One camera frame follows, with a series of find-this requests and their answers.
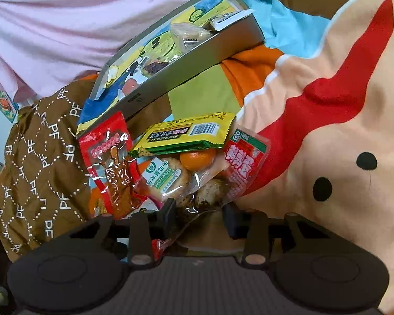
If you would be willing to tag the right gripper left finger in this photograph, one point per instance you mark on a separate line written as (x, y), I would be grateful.
(144, 229)

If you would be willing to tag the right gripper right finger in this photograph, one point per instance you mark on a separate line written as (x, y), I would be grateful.
(252, 227)

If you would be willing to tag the green label biscuit packet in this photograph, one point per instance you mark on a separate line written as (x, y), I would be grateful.
(163, 179)

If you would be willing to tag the red packet braised eggs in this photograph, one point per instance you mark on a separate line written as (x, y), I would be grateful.
(230, 175)

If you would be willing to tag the orange mandarin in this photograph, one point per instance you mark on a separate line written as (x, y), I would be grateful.
(197, 160)

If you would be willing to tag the red chicken foot snack packet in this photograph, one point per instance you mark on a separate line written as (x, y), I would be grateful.
(105, 151)

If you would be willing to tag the yellow green cracker packet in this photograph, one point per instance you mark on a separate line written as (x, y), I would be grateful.
(187, 134)

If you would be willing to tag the pink sausages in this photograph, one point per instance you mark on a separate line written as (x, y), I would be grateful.
(130, 83)

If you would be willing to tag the clear packet dark dried meat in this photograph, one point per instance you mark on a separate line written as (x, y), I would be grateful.
(150, 66)

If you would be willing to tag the puffed rice bar packet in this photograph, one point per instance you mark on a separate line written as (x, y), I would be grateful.
(188, 36)

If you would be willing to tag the brown PF patterned blanket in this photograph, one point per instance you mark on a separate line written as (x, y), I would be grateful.
(44, 183)

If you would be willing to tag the colourful cartoon bedspread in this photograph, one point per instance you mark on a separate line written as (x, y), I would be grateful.
(321, 89)

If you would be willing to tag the grey tray with drawing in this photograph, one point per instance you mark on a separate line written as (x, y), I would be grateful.
(157, 42)

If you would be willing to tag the pink hanging sheet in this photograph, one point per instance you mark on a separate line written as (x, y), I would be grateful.
(46, 44)

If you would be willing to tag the cartoon wall poster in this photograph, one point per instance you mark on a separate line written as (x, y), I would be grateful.
(8, 107)

